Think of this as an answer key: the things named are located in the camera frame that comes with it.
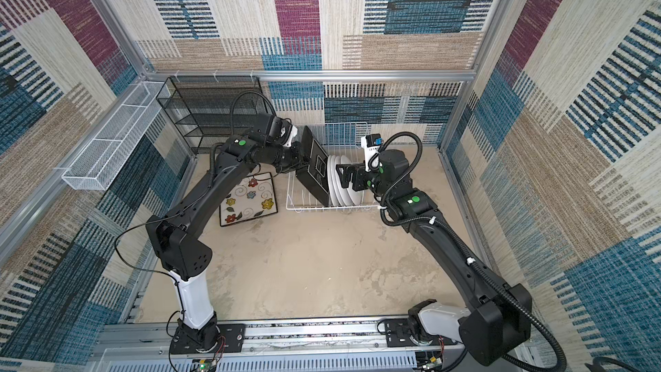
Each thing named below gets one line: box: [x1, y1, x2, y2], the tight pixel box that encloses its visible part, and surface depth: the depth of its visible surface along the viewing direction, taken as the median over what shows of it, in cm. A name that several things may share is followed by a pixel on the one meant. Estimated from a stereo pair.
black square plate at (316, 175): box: [296, 125, 330, 207], surface depth 87 cm
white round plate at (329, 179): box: [327, 155, 338, 207], surface depth 89 cm
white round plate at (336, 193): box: [330, 155, 351, 207], surface depth 91 cm
